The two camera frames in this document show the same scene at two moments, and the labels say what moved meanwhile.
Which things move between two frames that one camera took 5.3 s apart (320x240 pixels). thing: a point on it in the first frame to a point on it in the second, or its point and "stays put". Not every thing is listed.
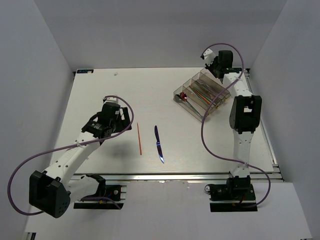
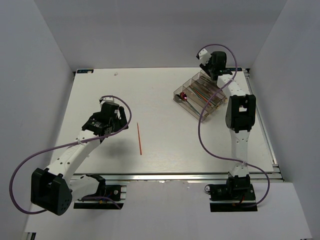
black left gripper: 123,123 stays put
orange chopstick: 197,92 stays put
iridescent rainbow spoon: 184,97 stays put
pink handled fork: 203,82 to 207,80
